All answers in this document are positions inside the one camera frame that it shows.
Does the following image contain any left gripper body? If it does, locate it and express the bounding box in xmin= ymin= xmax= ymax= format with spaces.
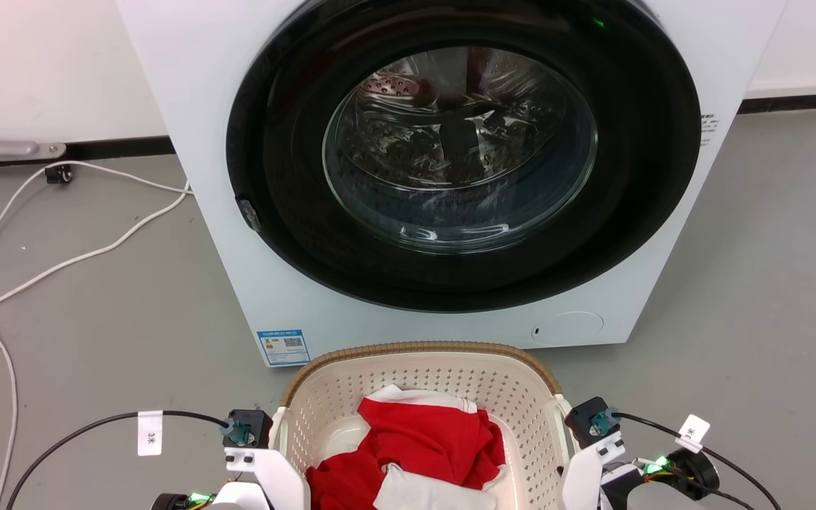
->
xmin=208 ymin=483 xmax=271 ymax=510

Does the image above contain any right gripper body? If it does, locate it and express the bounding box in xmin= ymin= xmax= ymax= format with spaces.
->
xmin=600 ymin=463 xmax=646 ymax=510

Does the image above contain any beige perforated laundry basket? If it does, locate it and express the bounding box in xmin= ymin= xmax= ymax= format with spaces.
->
xmin=268 ymin=341 xmax=574 ymax=510

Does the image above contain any blue energy label sticker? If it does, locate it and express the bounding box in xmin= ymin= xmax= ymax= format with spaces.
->
xmin=256 ymin=329 xmax=312 ymax=367

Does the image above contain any round drain filter cover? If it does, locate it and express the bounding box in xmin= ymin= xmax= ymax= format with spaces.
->
xmin=531 ymin=311 xmax=605 ymax=347

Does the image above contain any white garment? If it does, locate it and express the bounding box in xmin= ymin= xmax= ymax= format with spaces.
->
xmin=373 ymin=462 xmax=499 ymax=510

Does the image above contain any red garment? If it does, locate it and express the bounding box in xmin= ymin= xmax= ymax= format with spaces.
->
xmin=306 ymin=397 xmax=507 ymax=510

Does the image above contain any black round washer door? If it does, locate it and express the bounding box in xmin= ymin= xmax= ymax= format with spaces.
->
xmin=225 ymin=0 xmax=703 ymax=313

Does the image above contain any black baseboard strip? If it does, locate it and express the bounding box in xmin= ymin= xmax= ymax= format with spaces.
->
xmin=737 ymin=91 xmax=816 ymax=115
xmin=64 ymin=136 xmax=176 ymax=162

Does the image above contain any white front-load washing machine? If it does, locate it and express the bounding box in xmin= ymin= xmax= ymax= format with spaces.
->
xmin=115 ymin=0 xmax=790 ymax=368

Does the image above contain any white cable tag small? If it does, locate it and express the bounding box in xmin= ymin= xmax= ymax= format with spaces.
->
xmin=676 ymin=414 xmax=711 ymax=455

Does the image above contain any white cable tag large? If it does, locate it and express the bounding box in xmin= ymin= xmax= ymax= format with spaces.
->
xmin=137 ymin=410 xmax=164 ymax=457

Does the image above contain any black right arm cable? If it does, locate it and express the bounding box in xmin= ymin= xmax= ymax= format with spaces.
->
xmin=613 ymin=412 xmax=783 ymax=510

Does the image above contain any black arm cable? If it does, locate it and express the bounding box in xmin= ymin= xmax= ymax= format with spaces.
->
xmin=6 ymin=409 xmax=230 ymax=510
xmin=613 ymin=412 xmax=783 ymax=510

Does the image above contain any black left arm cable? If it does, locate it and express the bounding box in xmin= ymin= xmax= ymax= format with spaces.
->
xmin=6 ymin=409 xmax=230 ymax=510

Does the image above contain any grey washer door handle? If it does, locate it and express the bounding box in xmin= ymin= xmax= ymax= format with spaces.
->
xmin=236 ymin=196 xmax=264 ymax=234

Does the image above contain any thick white floor cable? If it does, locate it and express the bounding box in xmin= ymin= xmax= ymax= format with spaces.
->
xmin=0 ymin=181 xmax=191 ymax=324

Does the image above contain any grey pipe wall bracket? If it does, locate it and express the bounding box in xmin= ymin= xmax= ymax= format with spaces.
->
xmin=0 ymin=136 xmax=67 ymax=165

